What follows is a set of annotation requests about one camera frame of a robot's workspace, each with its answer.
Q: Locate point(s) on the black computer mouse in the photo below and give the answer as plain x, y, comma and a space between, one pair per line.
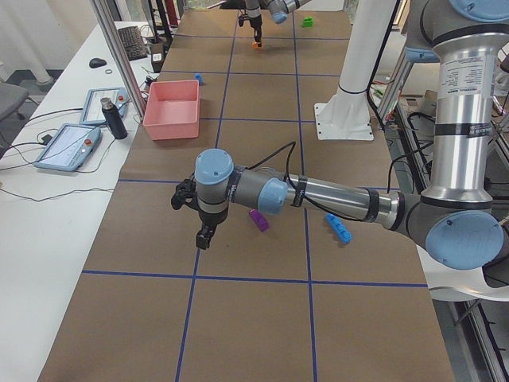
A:
97, 62

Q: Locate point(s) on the purple toy block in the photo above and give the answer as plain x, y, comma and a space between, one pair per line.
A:
259, 220

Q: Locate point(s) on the long blue toy block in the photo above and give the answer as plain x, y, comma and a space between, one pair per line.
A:
339, 228

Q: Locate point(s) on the black water bottle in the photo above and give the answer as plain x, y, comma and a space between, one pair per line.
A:
113, 118

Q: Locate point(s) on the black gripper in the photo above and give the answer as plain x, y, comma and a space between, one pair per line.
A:
208, 218
254, 23

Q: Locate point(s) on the brown paper table cover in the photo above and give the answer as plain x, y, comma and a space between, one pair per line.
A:
292, 303

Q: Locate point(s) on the near blue teach pendant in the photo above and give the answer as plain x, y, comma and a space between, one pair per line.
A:
69, 148

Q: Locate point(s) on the green toy block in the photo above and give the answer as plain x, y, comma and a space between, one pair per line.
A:
307, 22

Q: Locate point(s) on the aluminium frame post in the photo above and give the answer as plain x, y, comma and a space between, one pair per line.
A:
111, 35

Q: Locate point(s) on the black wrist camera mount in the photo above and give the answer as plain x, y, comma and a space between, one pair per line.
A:
185, 194

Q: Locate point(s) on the white chair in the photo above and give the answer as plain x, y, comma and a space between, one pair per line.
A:
451, 285

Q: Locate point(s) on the pink plastic box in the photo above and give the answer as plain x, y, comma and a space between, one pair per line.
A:
173, 110

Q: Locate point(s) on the white camera stand column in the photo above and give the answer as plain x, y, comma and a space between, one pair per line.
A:
346, 115

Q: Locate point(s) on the black keyboard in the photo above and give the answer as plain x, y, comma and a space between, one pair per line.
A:
132, 42

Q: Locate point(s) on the small blue toy block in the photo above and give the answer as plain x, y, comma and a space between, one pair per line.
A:
199, 78

